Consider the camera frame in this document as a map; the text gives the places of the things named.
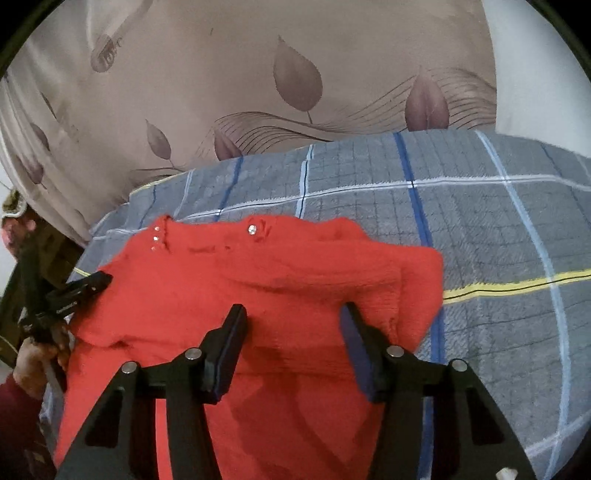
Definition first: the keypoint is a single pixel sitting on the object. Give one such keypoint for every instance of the beige leaf print curtain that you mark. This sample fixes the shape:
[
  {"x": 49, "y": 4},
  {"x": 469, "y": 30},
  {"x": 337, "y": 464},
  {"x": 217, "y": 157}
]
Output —
[{"x": 207, "y": 69}]

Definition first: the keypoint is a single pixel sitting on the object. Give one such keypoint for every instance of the person's left forearm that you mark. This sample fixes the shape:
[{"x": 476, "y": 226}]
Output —
[{"x": 18, "y": 424}]

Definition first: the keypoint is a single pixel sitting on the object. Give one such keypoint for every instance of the person's left hand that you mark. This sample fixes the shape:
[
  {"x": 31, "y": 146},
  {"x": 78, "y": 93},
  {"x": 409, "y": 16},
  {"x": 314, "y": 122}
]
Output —
[{"x": 30, "y": 364}]

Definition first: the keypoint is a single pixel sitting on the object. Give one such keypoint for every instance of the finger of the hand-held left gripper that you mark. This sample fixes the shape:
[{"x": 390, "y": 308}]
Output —
[{"x": 87, "y": 286}]

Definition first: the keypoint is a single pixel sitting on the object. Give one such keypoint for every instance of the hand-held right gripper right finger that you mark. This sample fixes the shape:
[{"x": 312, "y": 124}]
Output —
[{"x": 358, "y": 350}]

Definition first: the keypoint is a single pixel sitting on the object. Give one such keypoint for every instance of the floral cloth bundle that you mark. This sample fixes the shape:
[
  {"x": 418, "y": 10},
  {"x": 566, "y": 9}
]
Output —
[{"x": 14, "y": 221}]

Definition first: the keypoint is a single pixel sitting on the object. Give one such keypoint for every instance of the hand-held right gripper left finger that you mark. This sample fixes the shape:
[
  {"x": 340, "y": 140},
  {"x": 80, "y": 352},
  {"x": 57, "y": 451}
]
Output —
[{"x": 228, "y": 350}]

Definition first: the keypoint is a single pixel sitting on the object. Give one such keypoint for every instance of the red knit sweater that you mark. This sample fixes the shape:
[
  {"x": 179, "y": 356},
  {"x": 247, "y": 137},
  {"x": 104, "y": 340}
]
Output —
[{"x": 277, "y": 286}]

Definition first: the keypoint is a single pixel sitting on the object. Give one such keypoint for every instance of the grey plaid blanket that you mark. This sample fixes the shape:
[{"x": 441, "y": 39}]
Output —
[{"x": 485, "y": 230}]

